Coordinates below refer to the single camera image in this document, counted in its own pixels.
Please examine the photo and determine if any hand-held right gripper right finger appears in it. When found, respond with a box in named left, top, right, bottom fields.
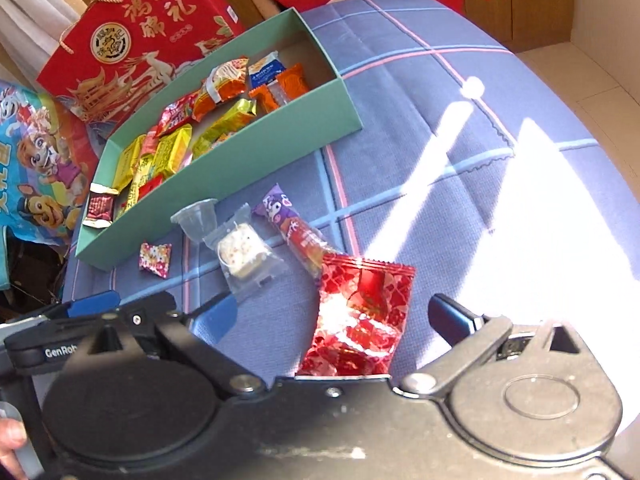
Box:
left=400, top=293, right=589, bottom=399

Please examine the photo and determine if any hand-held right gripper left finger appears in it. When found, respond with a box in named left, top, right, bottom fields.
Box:
left=87, top=292, right=266, bottom=397

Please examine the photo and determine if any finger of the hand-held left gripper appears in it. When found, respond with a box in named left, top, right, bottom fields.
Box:
left=42, top=289, right=122, bottom=331

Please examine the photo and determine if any shiny red patterned packet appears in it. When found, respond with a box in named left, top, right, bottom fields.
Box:
left=297, top=252, right=417, bottom=379

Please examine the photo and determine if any yellow black-lined snack packet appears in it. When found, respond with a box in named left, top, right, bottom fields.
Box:
left=112, top=134, right=147, bottom=192

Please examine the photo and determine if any yellow square snack packet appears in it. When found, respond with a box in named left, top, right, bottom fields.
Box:
left=151, top=123, right=194, bottom=179

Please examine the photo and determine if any yellow foil snack packet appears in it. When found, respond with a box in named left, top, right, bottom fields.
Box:
left=191, top=98, right=259, bottom=159

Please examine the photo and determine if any green cardboard box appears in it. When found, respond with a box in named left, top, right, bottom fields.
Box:
left=74, top=8, right=364, bottom=272

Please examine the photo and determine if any orange snack packet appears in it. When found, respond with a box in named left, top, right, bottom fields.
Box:
left=248, top=63, right=311, bottom=114

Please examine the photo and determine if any person's left hand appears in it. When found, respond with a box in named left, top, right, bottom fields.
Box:
left=0, top=418, right=29, bottom=480

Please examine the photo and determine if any clear-wrapped white snack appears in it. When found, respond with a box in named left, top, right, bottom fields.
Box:
left=202, top=203, right=287, bottom=302

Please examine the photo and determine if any small pink-red candy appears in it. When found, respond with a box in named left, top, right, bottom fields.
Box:
left=138, top=242, right=173, bottom=279

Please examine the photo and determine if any dark red small candy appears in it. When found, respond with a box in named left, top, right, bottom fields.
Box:
left=82, top=184, right=119, bottom=229

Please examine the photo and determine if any clear plastic jelly cup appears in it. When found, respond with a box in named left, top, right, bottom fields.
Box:
left=170, top=198, right=219, bottom=244

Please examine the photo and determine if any purple snack stick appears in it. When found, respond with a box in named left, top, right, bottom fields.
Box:
left=252, top=183, right=347, bottom=282

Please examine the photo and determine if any yellow red-print snack packet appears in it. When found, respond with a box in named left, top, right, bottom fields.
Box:
left=116, top=151, right=157, bottom=212

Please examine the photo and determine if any small red snack packet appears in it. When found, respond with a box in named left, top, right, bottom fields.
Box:
left=137, top=175, right=166, bottom=201

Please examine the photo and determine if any cartoon printed bag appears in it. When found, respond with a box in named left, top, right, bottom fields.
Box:
left=0, top=79, right=102, bottom=247

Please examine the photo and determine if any blue plaid bedsheet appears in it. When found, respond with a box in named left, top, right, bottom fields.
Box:
left=62, top=0, right=640, bottom=386

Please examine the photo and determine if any orange-red taped snack packet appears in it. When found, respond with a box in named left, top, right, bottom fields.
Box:
left=192, top=56, right=251, bottom=122

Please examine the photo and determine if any blue snack packet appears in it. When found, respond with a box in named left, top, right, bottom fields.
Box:
left=248, top=51, right=286, bottom=87

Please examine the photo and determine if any red gift box gold print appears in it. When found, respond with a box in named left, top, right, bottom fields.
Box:
left=36, top=0, right=247, bottom=128

